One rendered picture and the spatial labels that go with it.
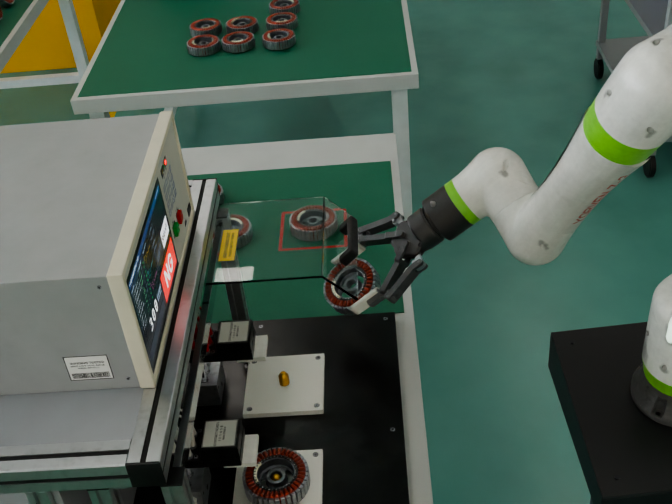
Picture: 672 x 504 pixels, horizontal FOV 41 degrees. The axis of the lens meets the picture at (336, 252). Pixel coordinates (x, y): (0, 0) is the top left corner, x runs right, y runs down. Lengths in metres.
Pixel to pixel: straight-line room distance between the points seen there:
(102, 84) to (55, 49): 2.07
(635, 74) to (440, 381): 1.69
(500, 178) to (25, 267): 0.82
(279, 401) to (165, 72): 1.59
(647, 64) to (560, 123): 2.82
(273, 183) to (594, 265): 1.35
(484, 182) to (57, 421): 0.83
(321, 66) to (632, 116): 1.76
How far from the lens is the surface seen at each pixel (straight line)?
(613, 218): 3.50
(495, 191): 1.61
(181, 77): 2.99
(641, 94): 1.27
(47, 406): 1.33
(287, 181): 2.35
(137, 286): 1.24
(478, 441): 2.64
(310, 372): 1.74
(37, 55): 5.15
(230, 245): 1.61
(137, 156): 1.42
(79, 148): 1.48
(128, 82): 3.02
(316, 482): 1.57
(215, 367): 1.73
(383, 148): 2.45
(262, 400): 1.71
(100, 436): 1.26
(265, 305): 1.96
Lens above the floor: 2.00
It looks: 37 degrees down
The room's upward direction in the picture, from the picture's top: 6 degrees counter-clockwise
